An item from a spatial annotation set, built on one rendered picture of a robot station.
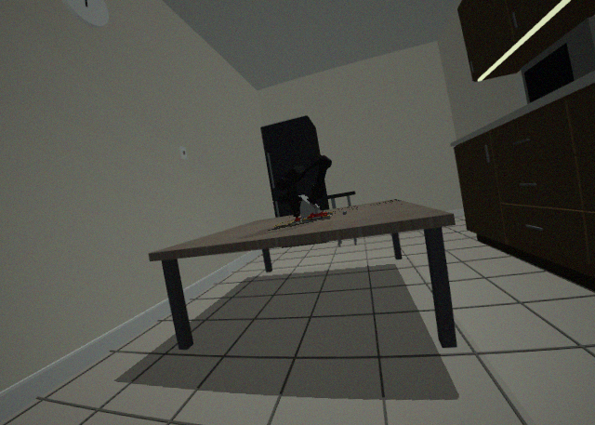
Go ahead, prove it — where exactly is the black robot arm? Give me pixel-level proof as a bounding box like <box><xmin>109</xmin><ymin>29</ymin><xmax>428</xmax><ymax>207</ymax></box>
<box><xmin>276</xmin><ymin>154</ymin><xmax>332</xmax><ymax>205</ymax></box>

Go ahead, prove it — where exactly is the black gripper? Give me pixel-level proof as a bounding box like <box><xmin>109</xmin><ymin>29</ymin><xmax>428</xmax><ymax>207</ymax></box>
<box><xmin>284</xmin><ymin>188</ymin><xmax>302</xmax><ymax>215</ymax></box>

